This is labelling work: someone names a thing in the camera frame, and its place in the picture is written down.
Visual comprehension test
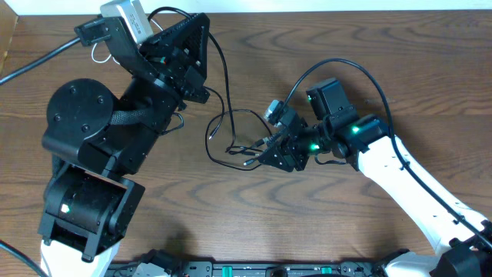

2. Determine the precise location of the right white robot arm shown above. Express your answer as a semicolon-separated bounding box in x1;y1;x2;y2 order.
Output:
258;78;491;276

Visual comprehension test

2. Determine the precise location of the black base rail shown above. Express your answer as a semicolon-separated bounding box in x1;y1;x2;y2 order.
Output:
103;249;437;277

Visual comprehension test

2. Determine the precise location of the black usb cable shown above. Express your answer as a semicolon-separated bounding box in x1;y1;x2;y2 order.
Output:
147;6;276;172

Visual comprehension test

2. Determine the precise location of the white usb cable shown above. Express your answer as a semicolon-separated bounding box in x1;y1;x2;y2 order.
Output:
91;17;165;65

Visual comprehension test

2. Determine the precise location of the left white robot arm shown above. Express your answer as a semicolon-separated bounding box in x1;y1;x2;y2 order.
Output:
38;13;210;276

